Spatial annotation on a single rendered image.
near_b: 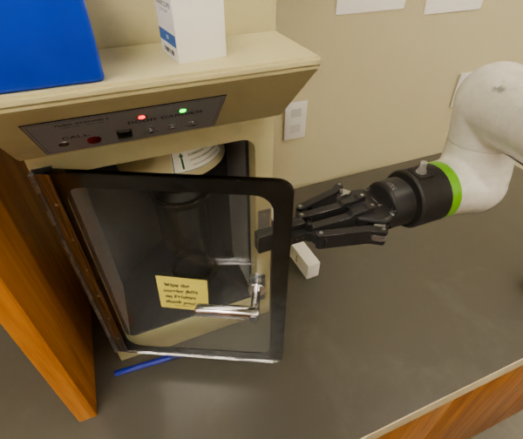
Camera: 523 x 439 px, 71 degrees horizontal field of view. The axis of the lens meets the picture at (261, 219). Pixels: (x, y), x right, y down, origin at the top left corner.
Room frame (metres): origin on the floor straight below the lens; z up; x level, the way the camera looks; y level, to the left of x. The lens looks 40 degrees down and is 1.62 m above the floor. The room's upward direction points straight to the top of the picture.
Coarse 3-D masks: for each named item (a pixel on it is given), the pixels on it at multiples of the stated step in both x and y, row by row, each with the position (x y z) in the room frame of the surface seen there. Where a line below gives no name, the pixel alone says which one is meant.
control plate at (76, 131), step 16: (224, 96) 0.37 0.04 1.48; (112, 112) 0.33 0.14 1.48; (128, 112) 0.33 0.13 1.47; (144, 112) 0.34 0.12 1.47; (160, 112) 0.35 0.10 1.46; (176, 112) 0.36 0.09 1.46; (192, 112) 0.38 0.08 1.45; (208, 112) 0.39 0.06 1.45; (32, 128) 0.30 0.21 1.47; (48, 128) 0.31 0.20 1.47; (64, 128) 0.32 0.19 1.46; (80, 128) 0.33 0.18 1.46; (96, 128) 0.34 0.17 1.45; (112, 128) 0.35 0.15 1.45; (128, 128) 0.36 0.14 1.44; (144, 128) 0.37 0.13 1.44; (160, 128) 0.38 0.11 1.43; (176, 128) 0.40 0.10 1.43; (192, 128) 0.41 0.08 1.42; (48, 144) 0.33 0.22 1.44; (80, 144) 0.35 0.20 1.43; (96, 144) 0.37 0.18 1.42
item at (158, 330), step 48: (96, 192) 0.36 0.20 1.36; (144, 192) 0.35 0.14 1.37; (192, 192) 0.35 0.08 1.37; (240, 192) 0.34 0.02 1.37; (288, 192) 0.34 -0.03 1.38; (96, 240) 0.36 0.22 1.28; (144, 240) 0.35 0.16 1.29; (192, 240) 0.35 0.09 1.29; (240, 240) 0.34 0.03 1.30; (288, 240) 0.34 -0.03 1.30; (144, 288) 0.35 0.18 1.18; (240, 288) 0.34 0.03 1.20; (144, 336) 0.36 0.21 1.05; (192, 336) 0.35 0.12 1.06; (240, 336) 0.34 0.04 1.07
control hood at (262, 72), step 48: (144, 48) 0.41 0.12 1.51; (240, 48) 0.41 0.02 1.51; (288, 48) 0.41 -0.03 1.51; (0, 96) 0.28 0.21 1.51; (48, 96) 0.29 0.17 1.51; (96, 96) 0.30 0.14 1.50; (144, 96) 0.32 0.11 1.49; (192, 96) 0.35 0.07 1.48; (240, 96) 0.38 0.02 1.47; (288, 96) 0.42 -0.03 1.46; (0, 144) 0.31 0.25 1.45
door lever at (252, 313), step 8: (248, 288) 0.34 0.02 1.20; (256, 288) 0.34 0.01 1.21; (264, 288) 0.34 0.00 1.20; (256, 296) 0.32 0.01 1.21; (200, 304) 0.31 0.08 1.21; (208, 304) 0.31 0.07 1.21; (216, 304) 0.31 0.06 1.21; (224, 304) 0.31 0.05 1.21; (256, 304) 0.31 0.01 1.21; (200, 312) 0.30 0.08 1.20; (208, 312) 0.30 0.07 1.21; (216, 312) 0.30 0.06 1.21; (224, 312) 0.30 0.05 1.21; (232, 312) 0.29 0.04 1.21; (240, 312) 0.29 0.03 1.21; (248, 312) 0.29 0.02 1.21; (256, 312) 0.29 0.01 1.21; (256, 320) 0.29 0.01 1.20
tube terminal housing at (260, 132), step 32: (96, 0) 0.42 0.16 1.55; (128, 0) 0.43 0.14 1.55; (224, 0) 0.47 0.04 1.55; (256, 0) 0.48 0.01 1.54; (96, 32) 0.41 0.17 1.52; (128, 32) 0.43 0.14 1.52; (224, 128) 0.46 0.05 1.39; (256, 128) 0.48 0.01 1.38; (32, 160) 0.37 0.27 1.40; (64, 160) 0.38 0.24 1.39; (96, 160) 0.40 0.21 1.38; (128, 160) 0.41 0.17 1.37; (256, 160) 0.48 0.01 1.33
